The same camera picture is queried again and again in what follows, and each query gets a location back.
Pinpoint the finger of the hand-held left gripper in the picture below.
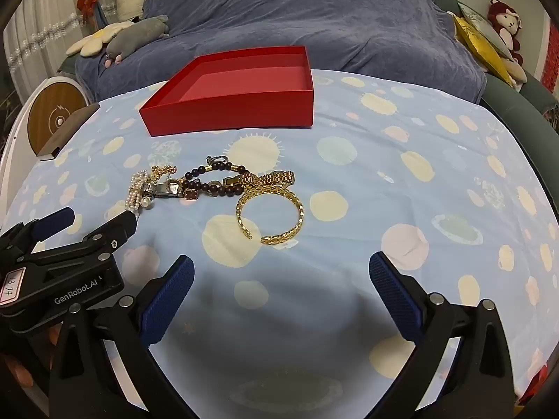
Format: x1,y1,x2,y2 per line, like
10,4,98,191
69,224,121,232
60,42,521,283
65,210,138,267
17,207,75,245

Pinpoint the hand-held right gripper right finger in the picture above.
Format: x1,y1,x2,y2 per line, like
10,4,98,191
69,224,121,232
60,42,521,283
369,252,518,419

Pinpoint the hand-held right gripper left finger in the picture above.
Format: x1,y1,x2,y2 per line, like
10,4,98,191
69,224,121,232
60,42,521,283
48,255,195,419

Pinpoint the gold chain bracelet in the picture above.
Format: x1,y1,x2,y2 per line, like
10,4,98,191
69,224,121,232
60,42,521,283
151,165,180,182

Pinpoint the gold bangle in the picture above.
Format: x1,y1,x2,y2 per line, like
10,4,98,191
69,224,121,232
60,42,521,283
236,184,304,245

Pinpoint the dark wooden bead bracelet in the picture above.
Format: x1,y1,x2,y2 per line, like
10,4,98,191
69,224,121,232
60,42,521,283
180,163,251,197

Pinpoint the red cardboard box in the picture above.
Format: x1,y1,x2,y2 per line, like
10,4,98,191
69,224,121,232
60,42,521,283
139,46,314,137

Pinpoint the gold wristwatch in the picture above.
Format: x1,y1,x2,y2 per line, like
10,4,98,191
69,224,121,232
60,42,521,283
223,170,295,190

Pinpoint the blue printed bed sheet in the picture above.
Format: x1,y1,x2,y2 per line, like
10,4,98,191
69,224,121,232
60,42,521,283
0,70,559,419

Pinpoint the grey flat box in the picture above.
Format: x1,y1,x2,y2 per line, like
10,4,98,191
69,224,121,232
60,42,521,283
37,104,100,161

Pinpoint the white device with wooden disc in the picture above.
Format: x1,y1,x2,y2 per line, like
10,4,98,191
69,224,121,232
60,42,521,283
0,75,88,214

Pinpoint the white lace curtain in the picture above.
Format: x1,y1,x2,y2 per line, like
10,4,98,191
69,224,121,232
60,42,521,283
2,0,108,92

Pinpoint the flower-shaped plush cushion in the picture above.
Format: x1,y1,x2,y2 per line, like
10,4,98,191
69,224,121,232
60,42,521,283
65,21,135,57

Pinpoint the grey plush toy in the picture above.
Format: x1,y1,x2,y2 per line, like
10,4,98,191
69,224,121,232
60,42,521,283
104,14,170,67

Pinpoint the green sofa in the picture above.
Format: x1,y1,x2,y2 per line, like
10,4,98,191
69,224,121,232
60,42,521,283
430,0,559,175

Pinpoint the yellow pillow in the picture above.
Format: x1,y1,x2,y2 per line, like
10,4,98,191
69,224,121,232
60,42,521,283
452,13,516,88

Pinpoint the grey patterned pillow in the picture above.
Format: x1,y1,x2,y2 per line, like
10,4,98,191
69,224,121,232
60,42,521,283
458,2,511,59

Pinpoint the blue velvet blanket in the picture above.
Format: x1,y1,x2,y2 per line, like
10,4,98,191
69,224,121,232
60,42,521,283
75,0,487,103

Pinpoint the red monkey plush toy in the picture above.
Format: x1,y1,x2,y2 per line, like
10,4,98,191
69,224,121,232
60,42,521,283
487,0,525,66

